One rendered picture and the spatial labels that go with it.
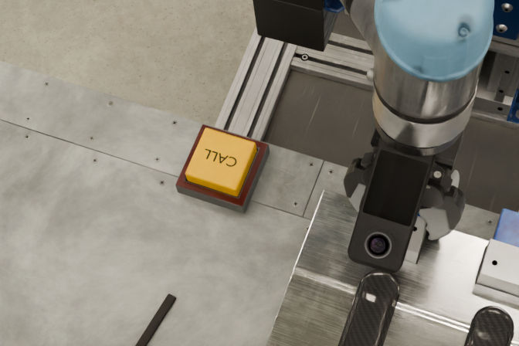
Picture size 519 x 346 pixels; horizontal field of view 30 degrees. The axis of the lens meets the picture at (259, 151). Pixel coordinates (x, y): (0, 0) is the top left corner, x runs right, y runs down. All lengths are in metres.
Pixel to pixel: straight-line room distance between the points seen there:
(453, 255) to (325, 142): 0.83
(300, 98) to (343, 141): 0.12
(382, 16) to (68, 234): 0.55
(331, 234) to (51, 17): 1.39
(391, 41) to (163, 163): 0.51
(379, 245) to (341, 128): 0.99
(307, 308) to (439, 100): 0.32
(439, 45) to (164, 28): 1.57
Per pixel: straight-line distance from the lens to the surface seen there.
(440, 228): 0.89
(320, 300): 0.92
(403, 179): 0.78
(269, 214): 1.05
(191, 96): 2.05
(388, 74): 0.67
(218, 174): 1.03
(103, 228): 1.07
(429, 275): 0.93
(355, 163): 0.83
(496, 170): 1.74
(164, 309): 1.02
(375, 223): 0.78
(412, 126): 0.71
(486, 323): 0.93
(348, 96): 1.79
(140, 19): 2.17
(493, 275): 0.91
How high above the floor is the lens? 1.77
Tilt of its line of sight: 64 degrees down
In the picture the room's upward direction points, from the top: 10 degrees counter-clockwise
